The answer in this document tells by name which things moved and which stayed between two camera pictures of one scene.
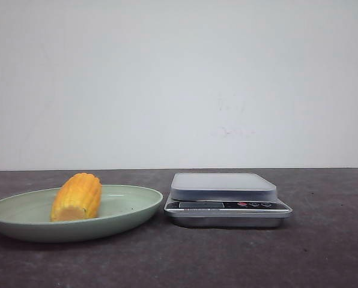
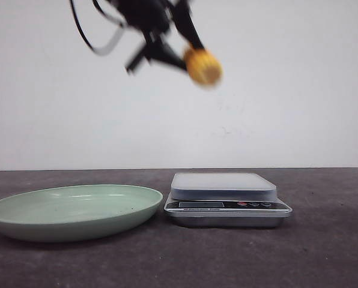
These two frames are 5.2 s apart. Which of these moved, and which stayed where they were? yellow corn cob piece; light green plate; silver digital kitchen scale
Moved: yellow corn cob piece
Stayed: silver digital kitchen scale; light green plate
